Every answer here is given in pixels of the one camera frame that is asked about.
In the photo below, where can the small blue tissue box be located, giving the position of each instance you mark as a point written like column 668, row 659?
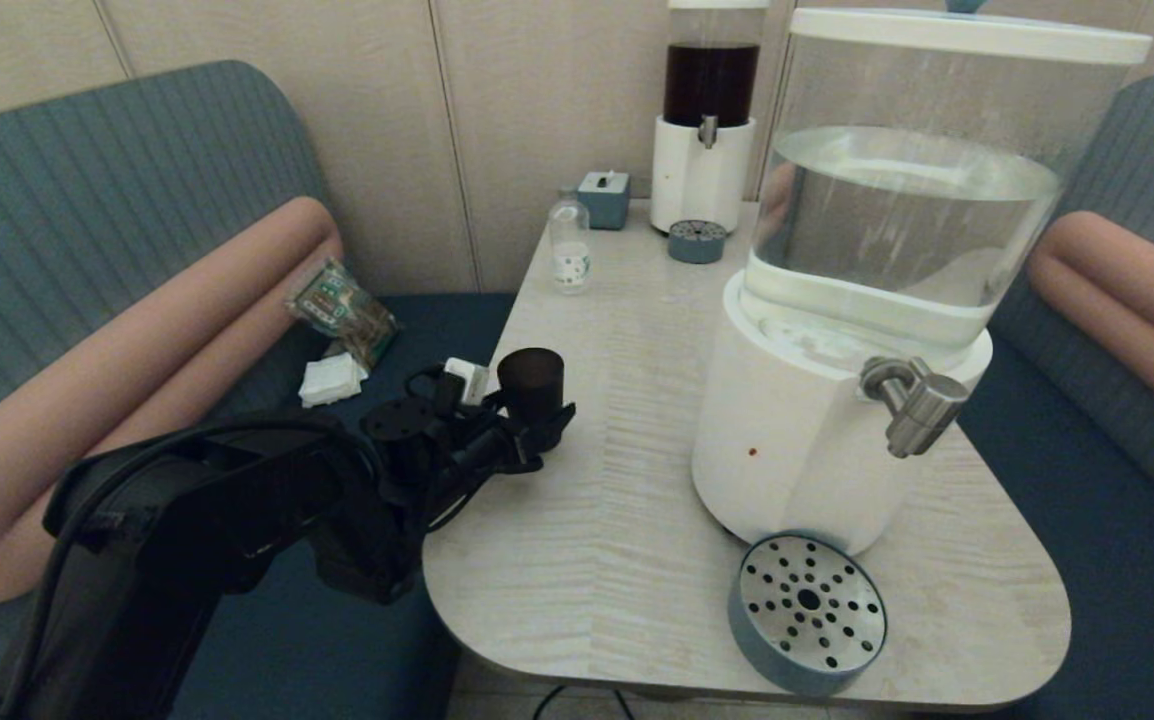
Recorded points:
column 604, row 201

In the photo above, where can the empty teal bench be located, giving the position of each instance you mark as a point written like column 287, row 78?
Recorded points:
column 1087, row 560

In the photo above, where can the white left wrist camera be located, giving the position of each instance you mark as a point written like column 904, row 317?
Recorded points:
column 467, row 380

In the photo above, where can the long pink bolster cushion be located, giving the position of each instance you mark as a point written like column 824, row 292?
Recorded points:
column 137, row 370

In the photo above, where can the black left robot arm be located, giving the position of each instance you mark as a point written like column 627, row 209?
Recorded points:
column 187, row 520

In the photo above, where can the clear snack packet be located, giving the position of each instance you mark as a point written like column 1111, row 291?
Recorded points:
column 342, row 308

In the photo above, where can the small dark tea dispenser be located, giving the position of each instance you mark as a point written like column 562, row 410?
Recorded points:
column 697, row 180

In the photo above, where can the teal bench with snack packet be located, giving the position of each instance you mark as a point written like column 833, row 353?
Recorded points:
column 137, row 180

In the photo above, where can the black plastic cup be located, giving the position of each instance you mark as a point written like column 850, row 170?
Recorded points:
column 532, row 385

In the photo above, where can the large blue drip tray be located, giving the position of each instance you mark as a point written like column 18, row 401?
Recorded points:
column 807, row 600

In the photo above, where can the large white water dispenser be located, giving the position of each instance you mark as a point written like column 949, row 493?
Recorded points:
column 797, row 450

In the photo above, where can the silver water dispenser tap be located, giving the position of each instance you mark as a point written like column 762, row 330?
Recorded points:
column 922, row 410

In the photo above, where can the small blue drip tray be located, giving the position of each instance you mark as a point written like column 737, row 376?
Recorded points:
column 697, row 244

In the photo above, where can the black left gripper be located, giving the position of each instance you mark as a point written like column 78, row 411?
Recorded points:
column 487, row 445

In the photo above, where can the white folded napkins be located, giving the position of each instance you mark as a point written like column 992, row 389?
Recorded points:
column 334, row 380

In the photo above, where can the small clear bottle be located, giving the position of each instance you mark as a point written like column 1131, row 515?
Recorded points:
column 571, row 256

